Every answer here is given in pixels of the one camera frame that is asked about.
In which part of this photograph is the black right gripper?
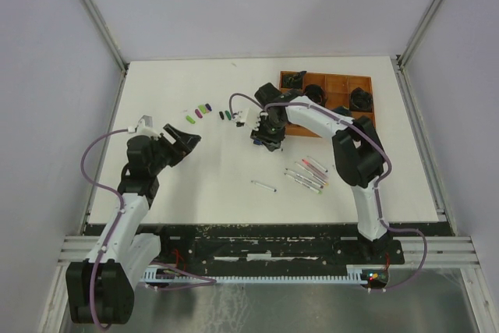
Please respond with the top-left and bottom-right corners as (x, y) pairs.
(249, 115), (285, 153)

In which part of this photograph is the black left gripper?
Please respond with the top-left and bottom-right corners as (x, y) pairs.
(148, 124), (200, 175)

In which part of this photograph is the pink highlighter pen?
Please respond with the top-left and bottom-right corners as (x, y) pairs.
(302, 159), (327, 179)

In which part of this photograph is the magenta capped marker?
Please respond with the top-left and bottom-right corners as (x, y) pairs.
(285, 171), (324, 189)

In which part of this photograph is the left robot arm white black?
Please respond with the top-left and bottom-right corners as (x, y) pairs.
(65, 117), (201, 330)

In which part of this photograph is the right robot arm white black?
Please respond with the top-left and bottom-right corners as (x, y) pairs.
(251, 83), (391, 264)

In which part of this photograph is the orange wooden compartment tray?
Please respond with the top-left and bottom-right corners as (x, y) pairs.
(278, 71), (376, 124)

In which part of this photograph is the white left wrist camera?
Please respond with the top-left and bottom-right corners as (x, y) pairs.
(126, 115), (161, 140)

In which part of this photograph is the black cable bundle top-left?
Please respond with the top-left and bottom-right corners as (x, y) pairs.
(282, 70), (308, 90)

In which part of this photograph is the black cable coil middle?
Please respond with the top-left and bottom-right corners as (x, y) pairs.
(303, 83), (327, 106)

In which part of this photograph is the black cable bundle right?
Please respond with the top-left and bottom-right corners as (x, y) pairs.
(349, 87), (374, 112)

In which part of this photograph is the white slotted cable duct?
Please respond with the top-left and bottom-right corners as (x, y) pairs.
(140, 266), (366, 285)

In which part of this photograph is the aluminium frame post right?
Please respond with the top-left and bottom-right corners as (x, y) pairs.
(395, 0), (469, 67)

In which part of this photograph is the aluminium frame post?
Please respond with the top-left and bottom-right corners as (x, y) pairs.
(58, 0), (129, 73)
(395, 0), (469, 67)

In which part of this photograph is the aluminium frame post left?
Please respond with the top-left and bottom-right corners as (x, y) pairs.
(58, 0), (129, 73)

